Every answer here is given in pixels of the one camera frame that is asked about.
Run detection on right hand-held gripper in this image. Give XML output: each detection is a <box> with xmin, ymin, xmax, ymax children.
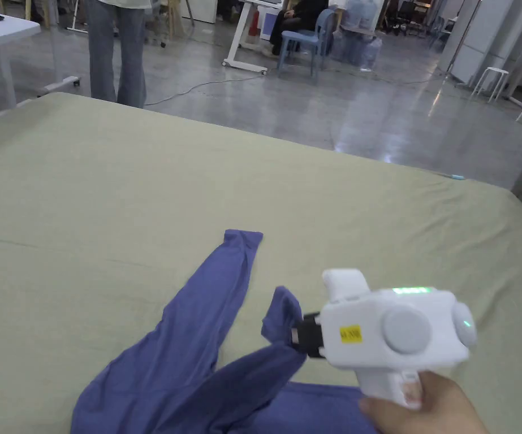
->
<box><xmin>291</xmin><ymin>268</ymin><xmax>478</xmax><ymax>411</ymax></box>

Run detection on dark blue shirt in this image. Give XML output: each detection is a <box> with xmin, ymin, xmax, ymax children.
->
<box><xmin>71</xmin><ymin>229</ymin><xmax>381</xmax><ymax>434</ymax></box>

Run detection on person's right hand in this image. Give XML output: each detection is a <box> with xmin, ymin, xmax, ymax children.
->
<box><xmin>359</xmin><ymin>370</ymin><xmax>489</xmax><ymax>434</ymax></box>

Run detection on blue plastic chair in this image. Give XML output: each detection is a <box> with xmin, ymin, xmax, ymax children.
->
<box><xmin>277</xmin><ymin>8</ymin><xmax>337</xmax><ymax>85</ymax></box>

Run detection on stack of water bottles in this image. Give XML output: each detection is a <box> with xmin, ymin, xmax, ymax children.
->
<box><xmin>330</xmin><ymin>0</ymin><xmax>383</xmax><ymax>70</ymax></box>

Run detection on bed with pale green sheet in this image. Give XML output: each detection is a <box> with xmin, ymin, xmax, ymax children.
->
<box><xmin>0</xmin><ymin>92</ymin><xmax>522</xmax><ymax>434</ymax></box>

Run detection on white desk with screen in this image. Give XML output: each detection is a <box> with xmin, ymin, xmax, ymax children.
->
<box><xmin>222</xmin><ymin>0</ymin><xmax>288</xmax><ymax>74</ymax></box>

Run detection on white floor cable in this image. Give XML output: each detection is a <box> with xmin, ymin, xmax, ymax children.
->
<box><xmin>144</xmin><ymin>72</ymin><xmax>270</xmax><ymax>107</ymax></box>

